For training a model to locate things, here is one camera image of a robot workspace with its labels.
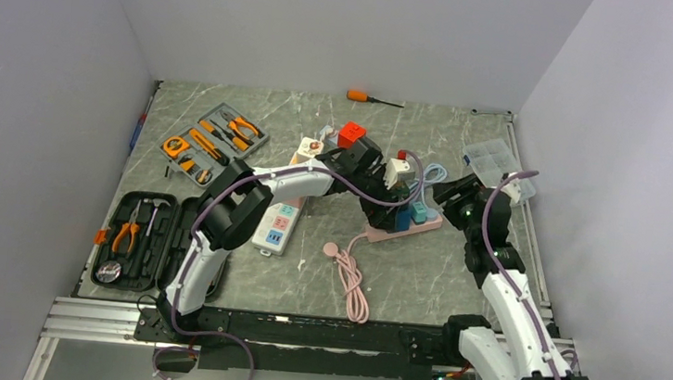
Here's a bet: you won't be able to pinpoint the steel hammer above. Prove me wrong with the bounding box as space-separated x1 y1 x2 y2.
145 198 171 238

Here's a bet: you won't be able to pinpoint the black tool case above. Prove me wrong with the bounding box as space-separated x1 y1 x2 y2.
89 191 197 292

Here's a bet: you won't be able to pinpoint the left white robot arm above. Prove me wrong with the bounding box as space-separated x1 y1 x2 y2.
159 137 421 343

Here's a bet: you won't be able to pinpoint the light blue cable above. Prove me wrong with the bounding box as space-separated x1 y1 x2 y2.
406 160 451 209

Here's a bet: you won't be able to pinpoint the grey tool tray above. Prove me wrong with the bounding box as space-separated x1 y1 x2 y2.
159 103 269 188

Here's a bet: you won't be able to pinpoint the orange handled screwdriver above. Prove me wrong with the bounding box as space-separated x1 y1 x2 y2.
347 90 404 108

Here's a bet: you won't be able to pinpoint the pink power strip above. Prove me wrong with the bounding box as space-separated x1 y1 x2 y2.
363 206 445 250

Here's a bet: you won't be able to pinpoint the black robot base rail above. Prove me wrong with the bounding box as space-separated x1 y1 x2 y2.
133 303 465 380

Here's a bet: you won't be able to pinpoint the blue red pen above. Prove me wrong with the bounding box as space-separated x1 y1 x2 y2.
128 96 155 153

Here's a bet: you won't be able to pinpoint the teal plug adapter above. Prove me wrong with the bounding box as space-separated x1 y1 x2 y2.
410 201 428 225

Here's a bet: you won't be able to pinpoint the light blue power strip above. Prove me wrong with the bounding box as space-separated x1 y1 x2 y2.
318 125 339 152

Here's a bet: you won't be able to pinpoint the blue cube adapter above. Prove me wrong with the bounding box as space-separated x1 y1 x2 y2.
393 208 413 233

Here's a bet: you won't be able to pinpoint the red cube socket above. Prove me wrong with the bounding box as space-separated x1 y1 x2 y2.
336 121 366 149

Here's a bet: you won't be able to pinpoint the orange case latch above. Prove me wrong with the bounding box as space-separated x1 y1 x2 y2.
93 228 109 246

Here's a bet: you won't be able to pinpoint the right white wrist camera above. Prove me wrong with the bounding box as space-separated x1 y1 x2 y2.
501 179 523 206

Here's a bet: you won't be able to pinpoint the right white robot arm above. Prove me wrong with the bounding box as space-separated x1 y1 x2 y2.
432 175 590 380

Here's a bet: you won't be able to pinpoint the orange handled pliers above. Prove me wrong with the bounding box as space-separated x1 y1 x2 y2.
111 199 143 256

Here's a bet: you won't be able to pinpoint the white power strip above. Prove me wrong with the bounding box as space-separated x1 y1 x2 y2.
250 197 306 257

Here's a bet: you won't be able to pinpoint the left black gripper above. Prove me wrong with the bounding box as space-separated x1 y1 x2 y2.
346 162 408 234

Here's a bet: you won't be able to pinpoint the white cube socket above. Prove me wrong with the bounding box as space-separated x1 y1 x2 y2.
291 136 324 165

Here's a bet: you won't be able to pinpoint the pink coiled cable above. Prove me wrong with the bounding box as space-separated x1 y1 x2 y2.
316 229 378 325

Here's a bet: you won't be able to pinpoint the clear plastic organizer box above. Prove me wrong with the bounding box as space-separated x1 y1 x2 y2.
462 138 537 206

